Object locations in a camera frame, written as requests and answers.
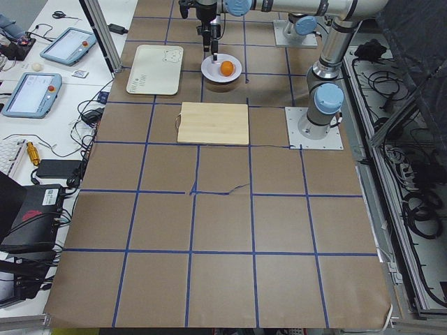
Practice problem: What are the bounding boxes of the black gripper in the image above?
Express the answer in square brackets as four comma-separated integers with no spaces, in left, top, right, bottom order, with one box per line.
[196,15,222,62]

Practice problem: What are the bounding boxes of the white round plate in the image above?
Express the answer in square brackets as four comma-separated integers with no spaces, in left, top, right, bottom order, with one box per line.
[201,54,242,83]

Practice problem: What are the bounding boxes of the orange fruit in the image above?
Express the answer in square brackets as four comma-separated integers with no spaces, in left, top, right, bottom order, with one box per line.
[220,60,235,77]

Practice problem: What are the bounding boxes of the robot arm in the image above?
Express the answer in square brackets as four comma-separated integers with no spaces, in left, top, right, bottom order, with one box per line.
[178,1,357,61]
[296,1,387,140]

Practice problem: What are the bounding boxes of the cream bear tray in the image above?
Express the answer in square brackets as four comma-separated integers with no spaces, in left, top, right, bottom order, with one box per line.
[126,45,184,96]

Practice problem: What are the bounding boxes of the bamboo cutting board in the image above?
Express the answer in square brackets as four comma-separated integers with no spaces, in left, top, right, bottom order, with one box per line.
[177,102,249,145]

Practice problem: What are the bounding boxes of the black power adapter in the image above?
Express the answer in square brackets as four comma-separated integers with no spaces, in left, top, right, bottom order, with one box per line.
[108,23,129,35]

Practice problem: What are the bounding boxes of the teach pendant upper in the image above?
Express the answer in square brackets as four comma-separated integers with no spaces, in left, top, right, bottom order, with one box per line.
[40,27,96,66]

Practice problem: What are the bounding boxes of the teach pendant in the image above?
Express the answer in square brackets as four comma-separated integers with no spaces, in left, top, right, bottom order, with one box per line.
[40,27,96,66]
[1,72,62,119]

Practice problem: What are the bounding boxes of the black scissors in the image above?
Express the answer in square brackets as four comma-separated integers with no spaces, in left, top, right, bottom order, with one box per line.
[52,10,66,19]

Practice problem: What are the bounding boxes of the teach pendant lower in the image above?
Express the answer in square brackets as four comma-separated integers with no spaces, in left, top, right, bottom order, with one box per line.
[1,72,62,119]

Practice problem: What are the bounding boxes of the black power brick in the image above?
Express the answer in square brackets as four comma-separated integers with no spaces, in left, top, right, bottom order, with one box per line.
[36,159,81,179]

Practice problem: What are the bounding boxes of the gold cylinder tool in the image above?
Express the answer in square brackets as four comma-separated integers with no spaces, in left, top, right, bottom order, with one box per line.
[27,142,41,166]

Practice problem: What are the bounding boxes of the white keyboard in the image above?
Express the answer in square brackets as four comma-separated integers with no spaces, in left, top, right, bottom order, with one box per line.
[0,138,27,177]

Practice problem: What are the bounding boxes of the black computer box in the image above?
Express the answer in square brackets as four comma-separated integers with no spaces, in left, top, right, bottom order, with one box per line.
[1,183,65,254]

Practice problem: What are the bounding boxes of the aluminium frame post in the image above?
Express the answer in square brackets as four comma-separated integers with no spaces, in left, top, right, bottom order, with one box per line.
[79,0,123,74]

